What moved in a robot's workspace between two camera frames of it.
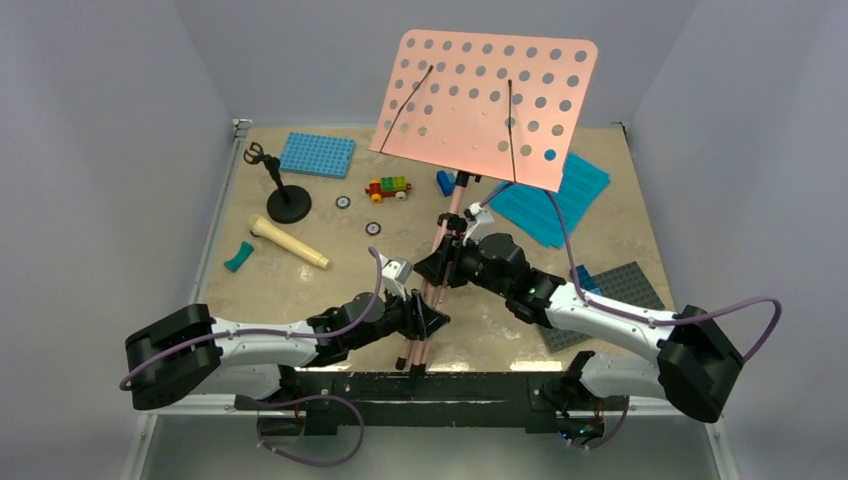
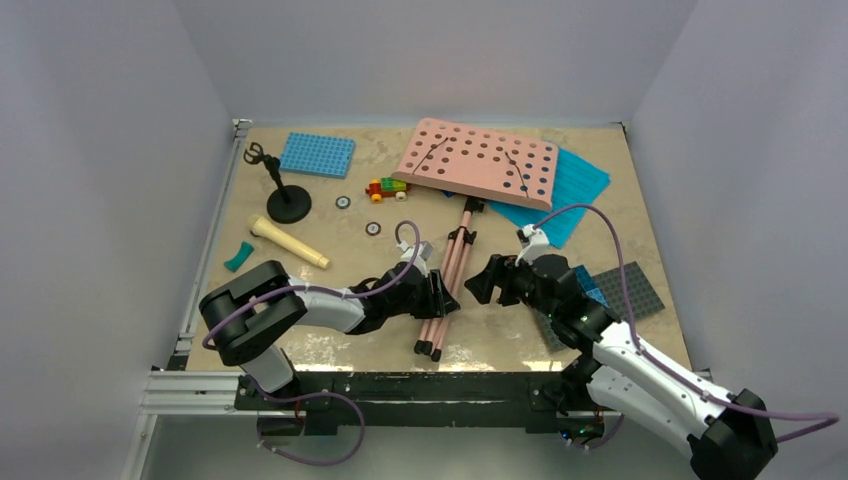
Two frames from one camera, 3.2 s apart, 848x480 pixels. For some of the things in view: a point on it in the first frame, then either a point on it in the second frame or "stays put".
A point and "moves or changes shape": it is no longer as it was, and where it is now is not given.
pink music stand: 504,108 moves or changes shape
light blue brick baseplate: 317,155 stays put
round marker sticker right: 373,228 stays put
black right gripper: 438,264 to 499,271
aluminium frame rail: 194,405 stays put
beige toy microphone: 261,228 stays put
